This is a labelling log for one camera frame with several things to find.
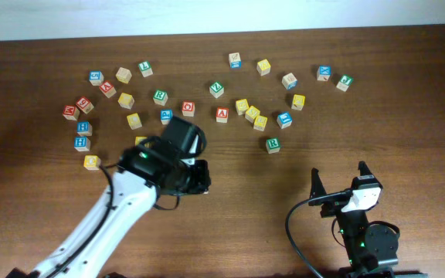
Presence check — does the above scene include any yellow C letter block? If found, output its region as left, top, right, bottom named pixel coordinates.
left=127, top=113, right=142, bottom=130

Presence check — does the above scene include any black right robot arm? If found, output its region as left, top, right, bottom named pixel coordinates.
left=310, top=161, right=400, bottom=277

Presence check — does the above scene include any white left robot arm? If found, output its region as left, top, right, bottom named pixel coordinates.
left=28, top=117, right=211, bottom=277

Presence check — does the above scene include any green R block right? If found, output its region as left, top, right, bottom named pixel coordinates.
left=266, top=137, right=281, bottom=154

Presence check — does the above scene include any green r block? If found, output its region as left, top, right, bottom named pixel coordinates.
left=266, top=137, right=281, bottom=154
left=153, top=90, right=168, bottom=106

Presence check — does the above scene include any yellow O block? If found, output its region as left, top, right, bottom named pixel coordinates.
left=134, top=136, right=146, bottom=145

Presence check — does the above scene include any blue block centre left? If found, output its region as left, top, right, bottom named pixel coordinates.
left=160, top=110, right=173, bottom=125

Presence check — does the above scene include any red A block centre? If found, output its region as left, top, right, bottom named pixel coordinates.
left=216, top=107, right=229, bottom=123

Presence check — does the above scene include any red a block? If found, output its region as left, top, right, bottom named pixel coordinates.
left=216, top=107, right=229, bottom=123
left=99, top=81, right=117, bottom=98

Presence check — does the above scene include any red O block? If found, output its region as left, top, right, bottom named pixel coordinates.
left=182, top=101, right=195, bottom=117

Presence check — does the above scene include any blue E block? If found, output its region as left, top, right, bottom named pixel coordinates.
left=277, top=112, right=293, bottom=129

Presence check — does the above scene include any yellow block cluster lower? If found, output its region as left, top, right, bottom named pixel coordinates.
left=253, top=115, right=268, bottom=131

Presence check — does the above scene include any yellow block cluster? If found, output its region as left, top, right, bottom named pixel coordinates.
left=253, top=115, right=268, bottom=131
left=245, top=106, right=260, bottom=124
left=236, top=99, right=249, bottom=116

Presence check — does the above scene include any yellow block cluster left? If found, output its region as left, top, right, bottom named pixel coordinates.
left=236, top=99, right=249, bottom=116

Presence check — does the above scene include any green J block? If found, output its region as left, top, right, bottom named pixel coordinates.
left=336, top=75, right=354, bottom=92

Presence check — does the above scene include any yellow block cluster middle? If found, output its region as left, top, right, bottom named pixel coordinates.
left=245, top=106, right=260, bottom=124

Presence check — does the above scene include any yellow block right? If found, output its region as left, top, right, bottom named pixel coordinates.
left=291, top=94, right=306, bottom=110

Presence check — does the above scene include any green R block left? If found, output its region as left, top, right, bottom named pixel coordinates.
left=153, top=90, right=168, bottom=106

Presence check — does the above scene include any green Z block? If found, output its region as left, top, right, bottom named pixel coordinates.
left=209, top=82, right=224, bottom=98

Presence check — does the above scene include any blue X block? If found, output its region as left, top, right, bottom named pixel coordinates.
left=317, top=66, right=331, bottom=81

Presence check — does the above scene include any yellow block upper left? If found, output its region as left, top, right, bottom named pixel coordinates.
left=117, top=93, right=134, bottom=110

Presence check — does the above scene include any yellow D block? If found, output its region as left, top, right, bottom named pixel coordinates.
left=83, top=155, right=101, bottom=171

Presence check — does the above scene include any wooden block orange letter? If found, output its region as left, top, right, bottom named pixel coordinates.
left=281, top=73, right=297, bottom=90

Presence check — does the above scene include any blue H block lower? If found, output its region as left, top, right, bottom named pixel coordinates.
left=73, top=137, right=91, bottom=151

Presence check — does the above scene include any blue h block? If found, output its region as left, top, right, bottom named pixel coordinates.
left=76, top=121, right=93, bottom=137
left=73, top=137, right=91, bottom=151

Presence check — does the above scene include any blue H block upper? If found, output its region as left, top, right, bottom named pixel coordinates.
left=76, top=121, right=93, bottom=137

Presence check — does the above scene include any green L block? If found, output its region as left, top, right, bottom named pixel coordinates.
left=138, top=61, right=153, bottom=77

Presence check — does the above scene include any wooden block blue side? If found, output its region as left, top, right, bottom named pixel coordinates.
left=229, top=53, right=241, bottom=69

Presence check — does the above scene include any plain wooden block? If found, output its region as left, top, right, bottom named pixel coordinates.
left=115, top=67, right=132, bottom=84

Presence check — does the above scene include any red A block left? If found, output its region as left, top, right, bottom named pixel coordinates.
left=99, top=81, right=117, bottom=98

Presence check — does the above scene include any yellow block top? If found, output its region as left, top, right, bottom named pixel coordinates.
left=256, top=59, right=271, bottom=76

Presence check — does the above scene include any red 9 block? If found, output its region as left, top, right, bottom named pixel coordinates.
left=76, top=97, right=94, bottom=114

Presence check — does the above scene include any red M block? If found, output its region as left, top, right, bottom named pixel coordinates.
left=63, top=105, right=80, bottom=121

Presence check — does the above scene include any blue 5 block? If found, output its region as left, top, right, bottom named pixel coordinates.
left=89, top=70, right=104, bottom=86

